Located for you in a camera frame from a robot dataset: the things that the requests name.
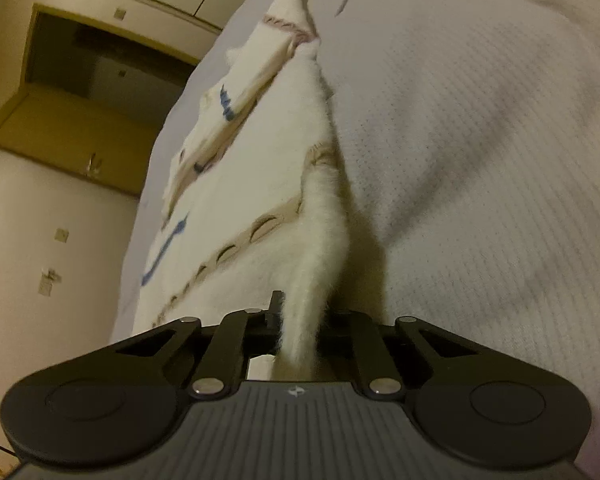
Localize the wooden door frame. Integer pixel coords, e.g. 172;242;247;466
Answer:
10;3;203;111

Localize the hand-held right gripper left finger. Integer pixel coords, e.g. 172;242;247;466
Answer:
111;290;286;401

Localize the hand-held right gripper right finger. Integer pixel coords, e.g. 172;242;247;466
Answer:
319;308;486;402

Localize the white patterned towel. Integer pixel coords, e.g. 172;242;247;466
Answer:
111;0;355;383

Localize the wooden door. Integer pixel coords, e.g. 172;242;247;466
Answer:
0;84;157;197

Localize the wall socket with plug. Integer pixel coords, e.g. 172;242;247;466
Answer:
37;267;63;297

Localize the bed with grey sheet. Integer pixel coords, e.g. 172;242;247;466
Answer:
111;0;600;480

